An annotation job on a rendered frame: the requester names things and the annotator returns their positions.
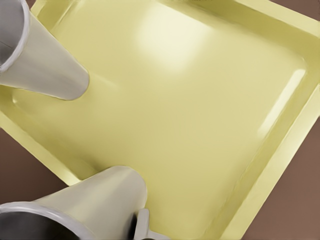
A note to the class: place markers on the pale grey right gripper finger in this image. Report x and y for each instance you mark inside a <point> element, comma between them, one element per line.
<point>143,227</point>

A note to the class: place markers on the white IKEA cup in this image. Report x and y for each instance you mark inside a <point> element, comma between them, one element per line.
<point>50,67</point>
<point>95,195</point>

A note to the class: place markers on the pale yellow square tray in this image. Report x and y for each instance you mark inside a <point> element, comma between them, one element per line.
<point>190,120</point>

